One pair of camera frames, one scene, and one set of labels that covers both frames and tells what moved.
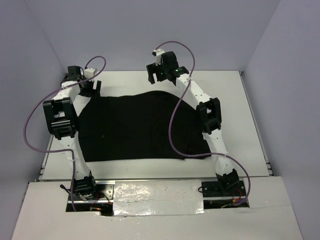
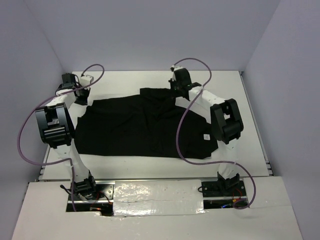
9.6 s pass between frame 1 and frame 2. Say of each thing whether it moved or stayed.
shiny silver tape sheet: stayed
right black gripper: moved
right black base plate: stayed
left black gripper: moved
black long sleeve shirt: stayed
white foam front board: stayed
